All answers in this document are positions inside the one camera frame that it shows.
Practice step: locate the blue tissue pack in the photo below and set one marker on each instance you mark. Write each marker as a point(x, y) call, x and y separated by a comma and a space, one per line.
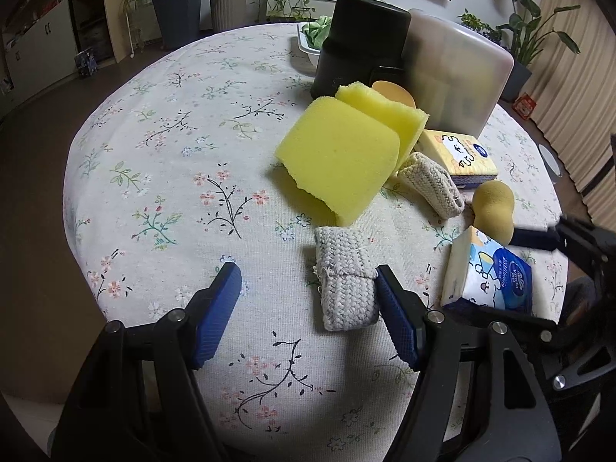
point(480, 270)

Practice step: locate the tan gourd-shaped sponge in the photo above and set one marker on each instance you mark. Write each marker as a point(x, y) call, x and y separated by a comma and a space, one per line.
point(493, 205)

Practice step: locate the cream knitted pad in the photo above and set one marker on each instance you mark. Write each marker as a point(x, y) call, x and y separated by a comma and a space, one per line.
point(433, 183)

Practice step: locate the white round floor device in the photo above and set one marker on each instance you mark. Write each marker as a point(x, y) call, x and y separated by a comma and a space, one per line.
point(551, 162)

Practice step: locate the white plastic tray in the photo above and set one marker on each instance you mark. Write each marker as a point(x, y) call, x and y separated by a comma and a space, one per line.
point(303, 44)

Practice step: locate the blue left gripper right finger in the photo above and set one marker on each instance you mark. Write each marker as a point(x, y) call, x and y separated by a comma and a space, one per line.
point(402, 312)

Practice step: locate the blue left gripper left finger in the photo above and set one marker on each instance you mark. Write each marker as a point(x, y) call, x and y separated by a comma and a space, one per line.
point(212, 310)

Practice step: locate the wooden cabinet shelving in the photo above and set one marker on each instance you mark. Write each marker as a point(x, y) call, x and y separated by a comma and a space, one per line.
point(44, 42)

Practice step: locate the beige curtain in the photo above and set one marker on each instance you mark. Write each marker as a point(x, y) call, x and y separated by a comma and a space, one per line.
point(575, 93)

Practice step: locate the large leaf corner plant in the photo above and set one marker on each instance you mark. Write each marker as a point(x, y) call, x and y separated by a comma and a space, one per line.
point(524, 36)

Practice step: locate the yellow rectangular sponge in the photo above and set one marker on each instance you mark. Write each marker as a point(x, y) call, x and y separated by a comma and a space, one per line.
point(340, 156)
point(406, 121)

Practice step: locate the white ribbed planter plant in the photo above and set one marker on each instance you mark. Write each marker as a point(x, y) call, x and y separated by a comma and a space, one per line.
point(227, 14)

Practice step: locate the floral tablecloth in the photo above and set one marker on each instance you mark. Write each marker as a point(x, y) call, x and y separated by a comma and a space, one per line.
point(174, 175)

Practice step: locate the yellow cut egg sponge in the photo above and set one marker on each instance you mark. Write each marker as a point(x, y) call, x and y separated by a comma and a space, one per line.
point(393, 92)

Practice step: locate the green satin cloth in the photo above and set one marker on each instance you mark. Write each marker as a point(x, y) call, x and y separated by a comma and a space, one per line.
point(317, 31)

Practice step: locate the grey knitted pad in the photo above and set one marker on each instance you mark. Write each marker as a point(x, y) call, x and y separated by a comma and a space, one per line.
point(347, 278)

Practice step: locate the black cylinder container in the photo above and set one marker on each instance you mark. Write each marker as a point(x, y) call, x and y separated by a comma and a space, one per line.
point(365, 43)

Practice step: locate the yellow tissue pack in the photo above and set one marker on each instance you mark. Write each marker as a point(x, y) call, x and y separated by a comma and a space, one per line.
point(462, 156)

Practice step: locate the dark square planter plant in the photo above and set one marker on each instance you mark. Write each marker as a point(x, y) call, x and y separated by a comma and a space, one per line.
point(178, 20)

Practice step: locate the translucent plastic storage box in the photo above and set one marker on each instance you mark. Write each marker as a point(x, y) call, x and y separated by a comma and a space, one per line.
point(455, 75)

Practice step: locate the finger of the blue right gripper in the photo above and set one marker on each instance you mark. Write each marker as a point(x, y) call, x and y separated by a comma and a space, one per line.
point(538, 239)

